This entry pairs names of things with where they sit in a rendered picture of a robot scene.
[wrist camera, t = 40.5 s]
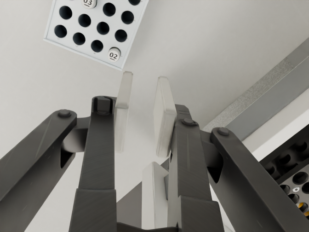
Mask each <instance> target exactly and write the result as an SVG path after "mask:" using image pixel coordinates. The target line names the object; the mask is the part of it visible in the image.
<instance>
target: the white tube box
mask: <svg viewBox="0 0 309 232"><path fill-rule="evenodd" d="M148 2H149V0H97V5H96V6H95V7H93V8H92V9H85V8H84V7H83V5H82V4H81V0H53V1H52V5H51V10H50V14H49V18H48V21H47V25H46V30H45V34H44V38H43V40H44V41H46V42H49V43H51V44H54V45H56V46H59V47H61V48H64V49H66V50H69V51H71V52H74V53H77V54H79V55H81V56H84V57H86V58H89V59H92V60H94V61H97V62H99V63H102V64H104V65H107V66H109V67H112V68H114V69H117V70H120V71H122V70H123V68H124V65H125V62H126V59H127V57H128V54H129V52H130V49H131V47H132V44H133V41H134V39H135V36H136V33H137V31H138V28H139V25H140V23H141V20H142V18H143V15H144V12H145V10H146V7H147V5H148ZM112 47H117V48H118V49H120V52H121V53H120V58H119V60H118V61H117V62H111V61H109V60H108V57H107V54H108V52H109V50H110V49H111V48H112Z"/></svg>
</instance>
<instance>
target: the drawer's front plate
mask: <svg viewBox="0 0 309 232"><path fill-rule="evenodd" d="M167 174H169V172H168V171H166V170H165V169H164V168H163V167H162V166H160V165H159V164H158V163H157V162H152V163H150V164H149V165H148V166H147V167H146V168H145V169H143V171H142V229H145V230H150V229H157V228H164V227H167V212H168V200H167V199H166V189H165V180H164V177H165V176H166V175H167ZM223 226H224V231H225V232H233V231H232V230H230V229H229V228H228V227H227V226H225V225H224V224H223Z"/></svg>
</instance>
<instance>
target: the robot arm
mask: <svg viewBox="0 0 309 232"><path fill-rule="evenodd" d="M132 79H133V73H132V72H129V71H125V72H123V76H122V79H121V83H120V88H119V92H118V96H117V97H110V96H95V97H93V98H92V107H91V116H88V117H81V118H77V114H76V112H74V111H72V110H67V109H61V110H57V111H55V112H53V113H51V114H50V115H49V116H48V117H47V118H46V119H45V120H44V121H43V122H42V123H41V124H39V125H38V126H37V127H36V128H35V129H34V130H33V131H31V132H30V133H29V134H28V135H27V136H26V137H25V138H24V139H22V140H21V141H20V142H19V143H18V144H17V145H16V146H14V147H13V148H12V149H11V150H10V151H9V152H8V153H6V154H5V155H4V156H3V157H2V158H1V159H0V232H24V231H25V230H26V229H27V227H28V226H29V224H30V223H31V221H32V219H33V218H34V217H35V215H36V214H37V212H38V211H39V210H40V208H41V206H42V205H43V203H44V202H45V201H46V199H47V198H48V196H49V195H50V193H51V192H52V190H53V189H54V187H55V186H56V184H57V183H58V182H59V180H60V179H61V177H62V176H63V174H64V173H65V171H66V170H67V168H68V167H69V165H70V164H71V163H72V161H73V160H74V158H75V155H76V153H77V152H84V156H83V162H82V167H81V173H80V180H79V185H78V188H77V189H76V192H75V197H74V204H73V209H72V215H71V220H70V225H69V232H225V231H224V226H223V220H222V216H221V211H220V207H219V203H218V202H217V201H213V200H212V195H211V189H210V185H211V187H212V189H213V190H214V192H215V194H216V196H217V198H218V200H219V202H220V204H221V206H222V208H223V209H224V211H225V213H226V215H227V217H228V219H229V221H230V223H231V225H232V226H233V228H234V230H235V232H309V219H308V218H307V217H306V216H305V215H304V214H303V212H302V211H301V210H300V209H299V208H298V207H297V205H296V204H295V203H294V202H293V201H292V200H291V199H290V198H289V196H288V195H287V194H286V193H285V192H284V191H283V189H282V188H281V187H280V186H279V185H278V184H277V182H276V181H275V180H274V179H273V178H272V177H271V175H270V174H269V173H268V172H267V171H266V170H265V168H264V167H263V166H262V165H261V164H260V163H259V161H258V160H257V159H256V158H255V157H254V156H253V154H252V153H251V152H250V151H249V150H248V149H247V148H246V147H245V146H244V144H243V143H242V142H241V141H240V140H239V139H238V137H237V136H236V135H235V134H234V133H233V132H232V131H230V130H228V129H227V128H223V127H215V128H213V129H212V132H211V133H209V132H205V131H202V130H200V127H199V124H198V123H197V122H196V121H194V120H192V117H191V115H190V112H189V109H188V108H187V107H186V106H185V105H181V104H174V100H173V96H172V92H171V88H170V84H169V81H168V78H167V76H160V77H158V82H157V88H156V94H155V100H154V108H153V113H154V132H155V146H156V155H157V156H158V157H159V158H167V157H169V154H170V158H169V163H168V168H167V169H168V170H169V185H168V212H167V227H164V228H157V229H150V230H145V229H141V228H138V227H135V226H131V225H128V224H124V223H121V222H117V212H116V189H115V182H114V153H120V154H121V152H124V145H125V137H126V127H127V120H128V113H129V105H130V97H131V89H132ZM170 151H171V153H170Z"/></svg>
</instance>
